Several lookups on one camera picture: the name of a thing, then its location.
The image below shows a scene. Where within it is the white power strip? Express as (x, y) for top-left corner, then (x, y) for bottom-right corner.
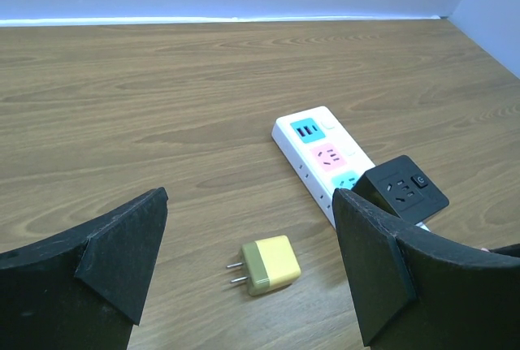
(271, 105), (431, 233)

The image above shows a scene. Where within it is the black cube socket adapter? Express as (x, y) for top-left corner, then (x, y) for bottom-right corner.
(352, 155), (449, 225)

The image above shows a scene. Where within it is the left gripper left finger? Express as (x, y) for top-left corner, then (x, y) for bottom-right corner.
(1, 188), (168, 349)

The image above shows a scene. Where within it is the yellow plug adapter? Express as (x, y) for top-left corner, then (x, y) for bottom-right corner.
(226, 235), (301, 296)

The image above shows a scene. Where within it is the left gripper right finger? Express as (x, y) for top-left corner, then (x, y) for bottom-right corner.
(332, 189), (519, 349)

